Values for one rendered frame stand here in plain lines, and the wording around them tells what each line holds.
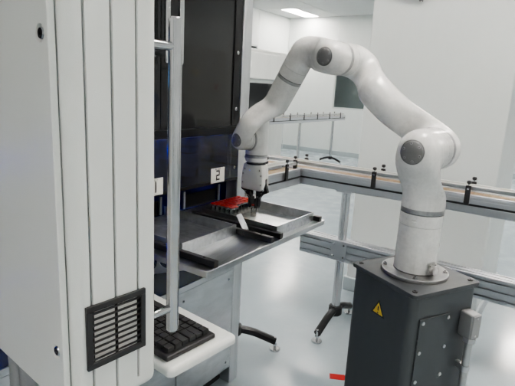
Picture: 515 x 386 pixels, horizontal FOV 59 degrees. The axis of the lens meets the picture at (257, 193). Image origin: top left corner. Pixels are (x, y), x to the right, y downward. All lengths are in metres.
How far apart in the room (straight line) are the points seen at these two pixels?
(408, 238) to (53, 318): 0.94
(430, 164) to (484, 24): 1.80
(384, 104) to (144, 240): 0.82
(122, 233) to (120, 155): 0.13
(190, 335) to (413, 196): 0.70
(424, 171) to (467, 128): 1.70
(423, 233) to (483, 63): 1.74
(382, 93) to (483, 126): 1.61
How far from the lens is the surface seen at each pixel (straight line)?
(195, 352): 1.06
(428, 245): 1.38
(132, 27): 0.79
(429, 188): 1.32
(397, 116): 1.38
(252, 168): 1.72
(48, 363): 0.91
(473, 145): 2.96
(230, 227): 1.53
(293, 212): 1.82
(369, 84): 1.41
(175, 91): 0.85
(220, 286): 2.03
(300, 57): 1.56
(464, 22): 3.00
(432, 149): 1.26
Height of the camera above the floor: 1.37
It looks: 13 degrees down
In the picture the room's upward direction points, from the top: 3 degrees clockwise
